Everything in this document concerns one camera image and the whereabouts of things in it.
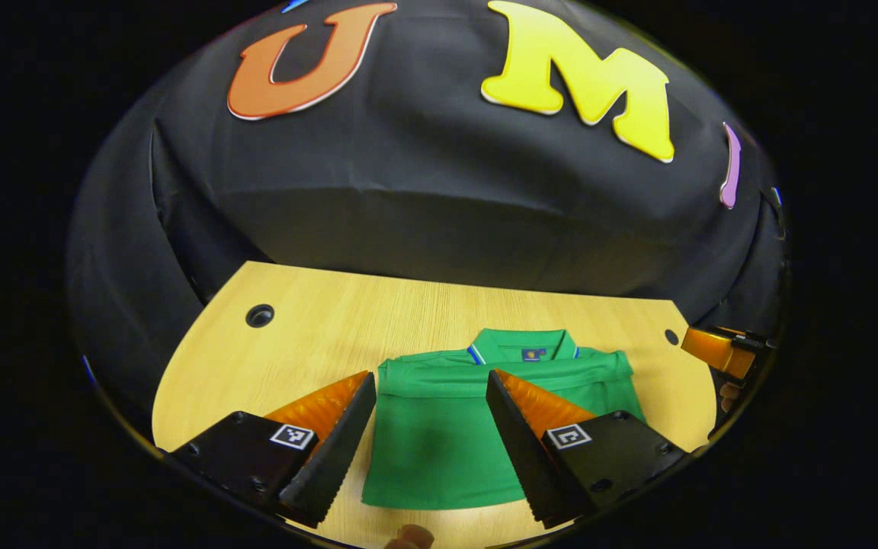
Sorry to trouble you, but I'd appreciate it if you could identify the green T-shirt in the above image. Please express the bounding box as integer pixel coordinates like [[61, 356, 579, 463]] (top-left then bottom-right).
[[361, 328, 647, 510]]

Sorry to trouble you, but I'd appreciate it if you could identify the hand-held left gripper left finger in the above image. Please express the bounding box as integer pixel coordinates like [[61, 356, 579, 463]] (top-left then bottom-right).
[[168, 371, 377, 528]]

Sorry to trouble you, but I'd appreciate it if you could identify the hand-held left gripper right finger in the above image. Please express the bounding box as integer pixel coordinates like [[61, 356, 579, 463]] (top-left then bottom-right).
[[485, 369, 687, 529]]

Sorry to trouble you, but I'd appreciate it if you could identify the black backdrop cloth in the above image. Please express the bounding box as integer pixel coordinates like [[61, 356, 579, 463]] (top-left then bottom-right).
[[66, 0, 790, 435]]

